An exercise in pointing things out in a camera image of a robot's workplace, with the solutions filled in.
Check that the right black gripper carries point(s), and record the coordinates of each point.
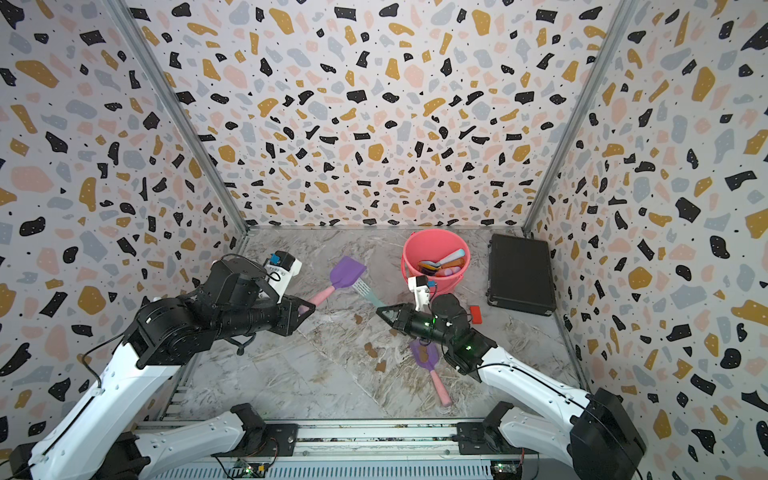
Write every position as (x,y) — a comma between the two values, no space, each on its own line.
(406,318)

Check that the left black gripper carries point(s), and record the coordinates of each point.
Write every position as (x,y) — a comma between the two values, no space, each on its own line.
(292,307)

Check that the purple trowel pink handle front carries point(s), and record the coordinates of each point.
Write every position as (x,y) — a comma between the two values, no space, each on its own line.
(427,357)

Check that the purple trowel pink handle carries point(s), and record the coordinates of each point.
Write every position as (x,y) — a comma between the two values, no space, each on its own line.
(427,357)
(448,271)
(343,275)

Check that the purple trowel pink handle back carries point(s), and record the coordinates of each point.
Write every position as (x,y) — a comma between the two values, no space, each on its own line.
(343,275)

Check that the yellow trowel wooden handle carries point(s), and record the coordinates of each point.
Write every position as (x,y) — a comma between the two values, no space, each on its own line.
(433,267)

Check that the light blue trowel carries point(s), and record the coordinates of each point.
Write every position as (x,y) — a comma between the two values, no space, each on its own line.
(452,257)

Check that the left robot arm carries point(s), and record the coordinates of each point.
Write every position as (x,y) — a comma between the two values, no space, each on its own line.
(93,441)

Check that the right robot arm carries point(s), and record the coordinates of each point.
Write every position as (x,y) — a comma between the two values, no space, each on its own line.
(590,432)

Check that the red block near bucket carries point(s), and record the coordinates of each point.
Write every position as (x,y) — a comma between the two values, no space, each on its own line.
(475,313)

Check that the pink plastic bucket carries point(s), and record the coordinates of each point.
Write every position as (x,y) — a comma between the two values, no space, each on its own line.
(443,256)

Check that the black case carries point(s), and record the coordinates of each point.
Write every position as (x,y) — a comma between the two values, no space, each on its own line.
(520,275)

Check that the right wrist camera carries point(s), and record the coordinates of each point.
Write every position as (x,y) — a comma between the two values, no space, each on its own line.
(420,286)

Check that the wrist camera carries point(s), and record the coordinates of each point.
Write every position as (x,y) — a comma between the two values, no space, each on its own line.
(281,268)
(420,286)

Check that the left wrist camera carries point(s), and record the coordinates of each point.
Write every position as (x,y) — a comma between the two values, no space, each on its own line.
(281,268)

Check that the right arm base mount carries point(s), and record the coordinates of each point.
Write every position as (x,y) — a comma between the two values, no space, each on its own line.
(475,438)

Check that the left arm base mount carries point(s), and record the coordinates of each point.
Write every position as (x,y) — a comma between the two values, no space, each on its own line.
(271,440)

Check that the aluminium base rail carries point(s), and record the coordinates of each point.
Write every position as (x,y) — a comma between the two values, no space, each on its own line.
(372,449)

